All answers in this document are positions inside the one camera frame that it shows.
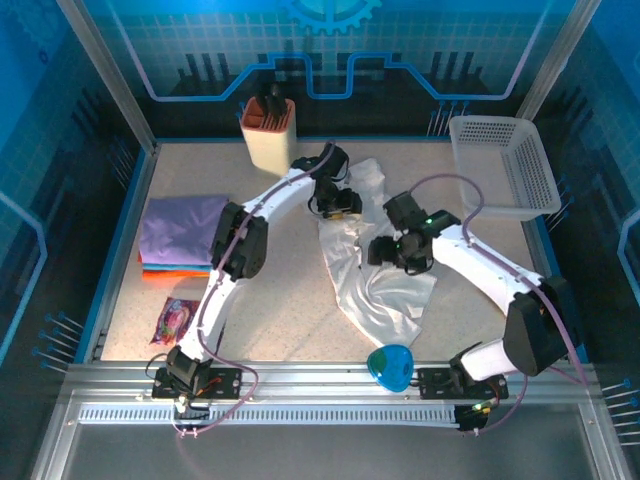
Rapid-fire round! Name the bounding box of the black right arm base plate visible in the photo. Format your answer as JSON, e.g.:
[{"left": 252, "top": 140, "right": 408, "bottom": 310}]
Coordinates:
[{"left": 418, "top": 367, "right": 509, "bottom": 401}]

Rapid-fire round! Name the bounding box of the aluminium mounting rail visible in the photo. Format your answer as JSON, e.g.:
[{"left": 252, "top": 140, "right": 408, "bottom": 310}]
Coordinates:
[{"left": 66, "top": 362, "right": 597, "bottom": 402}]

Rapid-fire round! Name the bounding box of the cream knife block orange top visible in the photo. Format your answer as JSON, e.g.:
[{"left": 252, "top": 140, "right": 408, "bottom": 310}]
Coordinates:
[{"left": 238, "top": 95, "right": 299, "bottom": 177}]

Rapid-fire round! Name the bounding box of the white slotted cable duct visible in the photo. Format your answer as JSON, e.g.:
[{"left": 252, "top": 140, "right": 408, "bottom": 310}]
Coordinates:
[{"left": 78, "top": 402, "right": 460, "bottom": 427}]

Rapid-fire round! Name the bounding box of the aluminium frame post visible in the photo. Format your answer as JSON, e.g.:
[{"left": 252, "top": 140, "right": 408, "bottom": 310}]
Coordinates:
[
  {"left": 55, "top": 0, "right": 160, "bottom": 152},
  {"left": 514, "top": 0, "right": 604, "bottom": 121}
]

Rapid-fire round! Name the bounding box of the white t-shirt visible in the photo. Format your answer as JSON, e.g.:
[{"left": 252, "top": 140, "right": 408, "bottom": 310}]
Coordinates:
[{"left": 317, "top": 157, "right": 439, "bottom": 349}]

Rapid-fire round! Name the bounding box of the purple Fox's candy bag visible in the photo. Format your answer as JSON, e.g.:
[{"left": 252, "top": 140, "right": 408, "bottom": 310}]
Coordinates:
[{"left": 149, "top": 296, "right": 202, "bottom": 347}]

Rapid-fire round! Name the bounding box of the folded purple t-shirt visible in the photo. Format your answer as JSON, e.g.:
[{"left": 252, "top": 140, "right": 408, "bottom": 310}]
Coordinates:
[{"left": 138, "top": 194, "right": 230, "bottom": 266}]

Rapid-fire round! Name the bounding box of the blue triangular plastic lid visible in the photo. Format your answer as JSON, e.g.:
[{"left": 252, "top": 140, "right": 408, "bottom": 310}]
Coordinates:
[{"left": 366, "top": 343, "right": 415, "bottom": 394}]

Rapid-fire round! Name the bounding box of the white perforated plastic basket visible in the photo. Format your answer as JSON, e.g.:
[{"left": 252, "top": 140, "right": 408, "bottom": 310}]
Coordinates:
[{"left": 448, "top": 115, "right": 563, "bottom": 223}]

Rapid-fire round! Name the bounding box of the black handled knife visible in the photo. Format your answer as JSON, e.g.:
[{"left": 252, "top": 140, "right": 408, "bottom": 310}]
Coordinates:
[{"left": 263, "top": 82, "right": 288, "bottom": 127}]

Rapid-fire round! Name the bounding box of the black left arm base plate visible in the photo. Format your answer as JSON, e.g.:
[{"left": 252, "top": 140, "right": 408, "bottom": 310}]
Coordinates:
[{"left": 151, "top": 367, "right": 243, "bottom": 401}]

